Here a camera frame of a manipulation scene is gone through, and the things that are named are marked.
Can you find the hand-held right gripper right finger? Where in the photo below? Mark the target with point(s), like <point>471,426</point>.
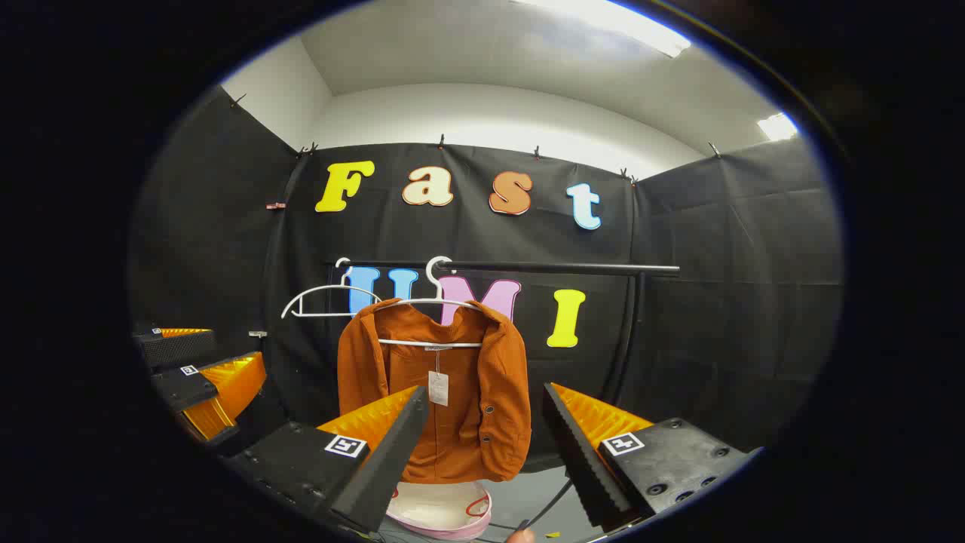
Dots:
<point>577,460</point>

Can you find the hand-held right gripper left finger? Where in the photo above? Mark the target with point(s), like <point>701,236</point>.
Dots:
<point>392,460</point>

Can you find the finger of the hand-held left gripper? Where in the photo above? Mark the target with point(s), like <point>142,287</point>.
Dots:
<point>192,392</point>
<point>177,348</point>

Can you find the white pink-rimmed laundry hamper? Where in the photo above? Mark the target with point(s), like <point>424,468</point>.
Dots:
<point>437,509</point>

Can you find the white clothes hanger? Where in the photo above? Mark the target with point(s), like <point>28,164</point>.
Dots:
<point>430,344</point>

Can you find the empty white hanger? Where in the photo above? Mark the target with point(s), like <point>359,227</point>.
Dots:
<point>332,286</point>

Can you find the black clothes rack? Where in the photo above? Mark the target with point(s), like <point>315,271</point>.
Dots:
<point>565,268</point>

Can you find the row of black cloth clips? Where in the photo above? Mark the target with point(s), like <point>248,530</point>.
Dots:
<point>441,141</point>

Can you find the small ceiling light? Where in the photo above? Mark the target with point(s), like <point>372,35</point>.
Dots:
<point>776,127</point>

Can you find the long ceiling light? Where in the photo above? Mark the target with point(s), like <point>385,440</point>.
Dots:
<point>626,23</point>

